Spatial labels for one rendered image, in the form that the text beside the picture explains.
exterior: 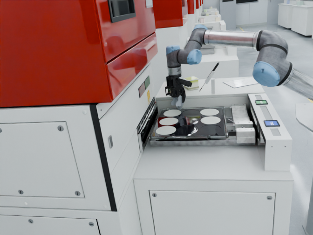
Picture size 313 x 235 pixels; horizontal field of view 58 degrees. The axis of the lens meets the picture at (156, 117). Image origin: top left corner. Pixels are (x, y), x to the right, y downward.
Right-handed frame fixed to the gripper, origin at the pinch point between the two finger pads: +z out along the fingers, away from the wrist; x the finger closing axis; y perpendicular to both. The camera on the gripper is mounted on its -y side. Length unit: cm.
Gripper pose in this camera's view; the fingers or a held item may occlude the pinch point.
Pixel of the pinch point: (180, 107)
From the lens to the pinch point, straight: 162.1
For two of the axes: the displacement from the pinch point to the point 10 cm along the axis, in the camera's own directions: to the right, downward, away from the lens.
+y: -7.3, 3.3, -5.9
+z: 1.1, 9.2, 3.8
